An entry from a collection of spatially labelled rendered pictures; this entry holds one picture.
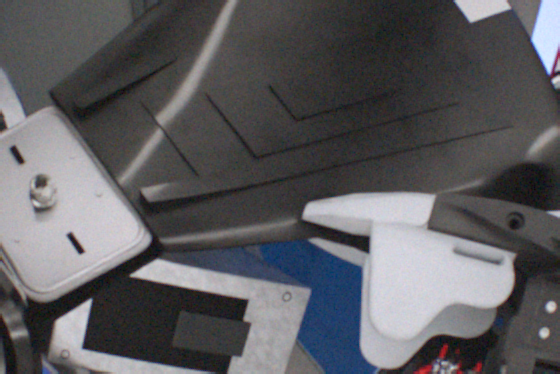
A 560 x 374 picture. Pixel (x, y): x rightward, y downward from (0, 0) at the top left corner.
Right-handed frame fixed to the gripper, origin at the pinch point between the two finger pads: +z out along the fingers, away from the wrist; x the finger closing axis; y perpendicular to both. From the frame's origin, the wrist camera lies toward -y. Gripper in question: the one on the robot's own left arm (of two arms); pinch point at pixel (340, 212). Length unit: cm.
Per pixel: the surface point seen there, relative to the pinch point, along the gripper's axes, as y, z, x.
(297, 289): -2.1, 2.1, 17.1
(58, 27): -52, 51, 88
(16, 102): -5.9, 20.5, 11.6
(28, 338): 10.7, 9.4, -4.7
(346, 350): -22, 0, 94
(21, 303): 9.6, 9.9, -5.5
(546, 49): -21.7, -9.1, 15.6
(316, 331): -25, 5, 99
